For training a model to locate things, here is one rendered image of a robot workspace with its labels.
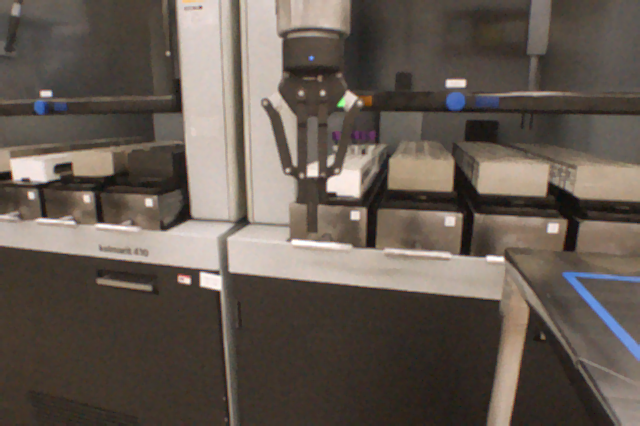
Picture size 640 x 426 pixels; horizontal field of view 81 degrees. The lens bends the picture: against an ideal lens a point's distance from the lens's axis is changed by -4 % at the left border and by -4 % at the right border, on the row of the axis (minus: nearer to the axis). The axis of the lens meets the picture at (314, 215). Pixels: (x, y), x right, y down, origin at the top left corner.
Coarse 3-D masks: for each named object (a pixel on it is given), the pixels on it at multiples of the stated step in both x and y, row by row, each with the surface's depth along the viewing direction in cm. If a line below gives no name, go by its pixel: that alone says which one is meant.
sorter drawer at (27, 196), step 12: (12, 180) 87; (24, 180) 86; (0, 192) 85; (12, 192) 84; (24, 192) 83; (36, 192) 82; (0, 204) 86; (12, 204) 85; (24, 204) 84; (36, 204) 83; (0, 216) 81; (12, 216) 80; (24, 216) 85; (36, 216) 84
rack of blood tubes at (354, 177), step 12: (348, 156) 88; (360, 156) 90; (372, 156) 88; (312, 168) 69; (348, 168) 69; (360, 168) 69; (336, 180) 69; (348, 180) 68; (360, 180) 69; (348, 192) 69; (360, 192) 70
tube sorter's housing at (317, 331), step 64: (256, 0) 70; (256, 64) 73; (256, 128) 76; (384, 128) 128; (448, 128) 137; (512, 128) 132; (576, 128) 95; (256, 192) 79; (256, 256) 72; (320, 256) 69; (384, 256) 66; (256, 320) 76; (320, 320) 72; (384, 320) 69; (448, 320) 66; (256, 384) 80; (320, 384) 76; (384, 384) 72; (448, 384) 69
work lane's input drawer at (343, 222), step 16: (384, 176) 100; (336, 192) 69; (368, 192) 75; (304, 208) 68; (320, 208) 67; (336, 208) 66; (352, 208) 65; (368, 208) 67; (304, 224) 68; (320, 224) 68; (336, 224) 67; (352, 224) 66; (368, 224) 68; (304, 240) 65; (320, 240) 68; (336, 240) 68; (352, 240) 67
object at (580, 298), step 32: (512, 256) 39; (544, 256) 39; (576, 256) 39; (608, 256) 39; (512, 288) 40; (544, 288) 31; (576, 288) 31; (608, 288) 31; (512, 320) 41; (544, 320) 28; (576, 320) 26; (608, 320) 26; (512, 352) 42; (576, 352) 23; (608, 352) 23; (512, 384) 43; (576, 384) 22; (608, 384) 20; (608, 416) 18
